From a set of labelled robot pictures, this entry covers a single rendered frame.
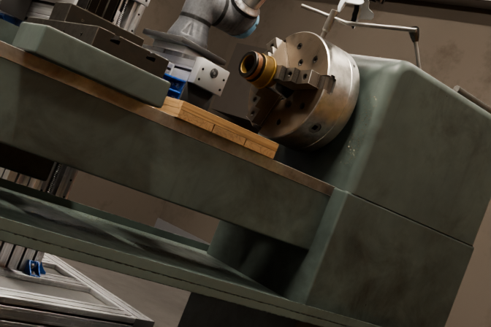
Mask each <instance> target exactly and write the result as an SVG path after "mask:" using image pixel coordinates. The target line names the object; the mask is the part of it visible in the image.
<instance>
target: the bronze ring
mask: <svg viewBox="0 0 491 327"><path fill-rule="evenodd" d="M238 71H239V74H240V76H241V77H243V78H245V79H246V80H247V81H248V82H249V83H251V84H253V85H254V87H255V88H258V89H262V88H265V87H272V86H273V85H274V84H276V83H277V82H276V81H274V80H273V78H274V76H275V73H276V71H277V62H276V60H275V59H274V57H272V56H266V55H264V54H262V53H257V52H254V51H250V52H248V53H246V54H245V55H244V56H243V57H242V59H241V61H240V64H239V68H238Z"/></svg>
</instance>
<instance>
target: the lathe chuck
mask: <svg viewBox="0 0 491 327"><path fill-rule="evenodd" d="M286 47H287V53H288V58H289V68H294V67H295V68H297V69H299V70H309V69H312V70H314V71H315V72H317V73H319V74H321V75H322V76H325V75H327V76H328V77H331V76H333V80H334V82H333V84H332V90H331V92H330V93H329V94H328V93H327V90H325V89H311V90H295V91H293V90H291V89H289V88H287V87H285V86H283V85H282V84H280V83H278V82H277V83H276V84H274V85H273V86H272V87H271V88H274V89H276V90H277V91H278V92H279V93H282V94H283V95H284V96H285V97H286V99H284V100H280V101H279V103H278V105H277V106H276V108H275V109H274V110H273V112H272V113H271V115H270V116H269V118H268V119H267V121H266V122H265V124H264V125H263V126H262V128H261V130H260V131H259V134H260V135H261V136H263V137H266V138H268V139H270V140H272V141H274V142H277V143H278V144H280V145H283V146H285V147H288V148H293V149H297V148H302V147H307V146H309V145H312V144H313V143H314V142H317V141H318V140H320V139H321V138H322V137H323V136H324V135H325V134H326V133H327V132H328V131H329V130H330V129H331V128H332V127H333V126H334V125H335V123H336V122H337V120H338V118H339V117H340V115H341V113H342V111H343V109H344V107H345V106H346V102H347V100H348V97H349V92H350V89H351V66H350V63H349V60H348V58H347V56H346V54H345V53H344V52H343V51H342V50H341V49H340V48H339V47H337V46H335V45H334V44H332V43H330V42H328V41H327V40H326V39H323V38H322V37H320V36H319V35H317V34H315V33H312V32H309V31H303V32H298V33H296V34H292V35H290V36H288V37H287V38H286ZM253 94H254V92H253V91H252V90H251V89H250V93H249V97H248V111H249V110H250V109H251V108H252V106H253V104H252V103H251V102H250V98H251V97H252V96H253ZM314 123H319V124H320V125H321V128H320V129H319V130H318V131H316V132H311V131H309V127H310V126H311V125H313V124H314Z"/></svg>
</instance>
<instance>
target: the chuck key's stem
mask: <svg viewBox="0 0 491 327"><path fill-rule="evenodd" d="M337 16H338V11H336V10H334V9H331V11H330V14H329V16H328V18H327V20H326V22H325V24H324V26H323V28H322V31H323V32H322V33H321V36H320V37H322V38H323V39H324V38H325V37H326V35H327V33H329V32H330V29H331V28H332V25H333V23H334V22H335V21H334V17H337Z"/></svg>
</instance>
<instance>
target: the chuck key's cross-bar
mask: <svg viewBox="0 0 491 327"><path fill-rule="evenodd" d="M301 8H303V9H306V10H308V11H310V12H314V13H316V14H318V15H321V16H323V17H326V18H328V16H329V14H327V13H326V12H322V11H320V10H318V9H315V8H313V7H309V6H307V5H305V4H301ZM334 21H336V22H338V23H341V24H343V25H346V26H359V27H366V28H380V29H387V30H395V31H408V32H416V28H411V27H403V26H389V25H381V24H374V23H360V22H352V21H346V20H343V19H340V18H337V17H334Z"/></svg>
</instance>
